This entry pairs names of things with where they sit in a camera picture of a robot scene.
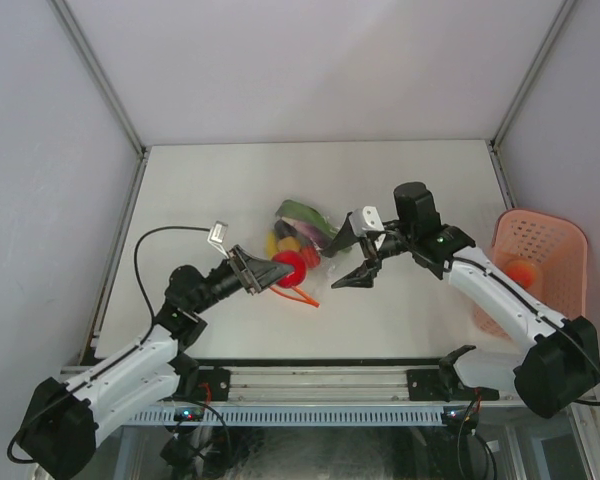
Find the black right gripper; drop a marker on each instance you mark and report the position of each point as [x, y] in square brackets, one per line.
[345, 239]

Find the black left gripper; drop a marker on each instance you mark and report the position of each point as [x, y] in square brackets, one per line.
[257, 274]

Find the red fake apple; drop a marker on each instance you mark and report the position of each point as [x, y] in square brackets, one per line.
[299, 268]

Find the yellow fake banana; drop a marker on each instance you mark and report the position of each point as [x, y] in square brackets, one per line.
[271, 247]

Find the clear zip top bag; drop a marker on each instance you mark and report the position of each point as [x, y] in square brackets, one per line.
[309, 291]

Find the orange fake peach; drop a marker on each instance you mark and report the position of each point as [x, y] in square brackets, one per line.
[522, 272]

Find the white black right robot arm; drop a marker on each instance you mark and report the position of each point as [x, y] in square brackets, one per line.
[558, 362]

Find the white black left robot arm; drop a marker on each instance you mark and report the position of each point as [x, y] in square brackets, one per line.
[66, 421]

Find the purple fake eggplant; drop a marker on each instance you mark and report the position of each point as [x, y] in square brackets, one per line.
[306, 232]

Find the pink plastic basket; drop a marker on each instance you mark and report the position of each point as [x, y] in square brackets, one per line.
[556, 247]

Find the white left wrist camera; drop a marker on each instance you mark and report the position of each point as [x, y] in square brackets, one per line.
[216, 234]

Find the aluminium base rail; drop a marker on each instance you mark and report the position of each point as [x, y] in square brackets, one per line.
[255, 385]

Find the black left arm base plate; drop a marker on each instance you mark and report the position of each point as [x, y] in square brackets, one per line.
[207, 385]

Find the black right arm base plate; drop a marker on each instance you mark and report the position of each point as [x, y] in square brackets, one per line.
[425, 384]

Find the perforated grey cable duct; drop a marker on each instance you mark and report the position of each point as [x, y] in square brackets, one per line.
[171, 415]

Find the left aluminium corner post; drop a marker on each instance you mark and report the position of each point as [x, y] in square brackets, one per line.
[74, 32]

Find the aluminium corner frame post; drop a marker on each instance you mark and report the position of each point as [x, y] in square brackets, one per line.
[532, 74]

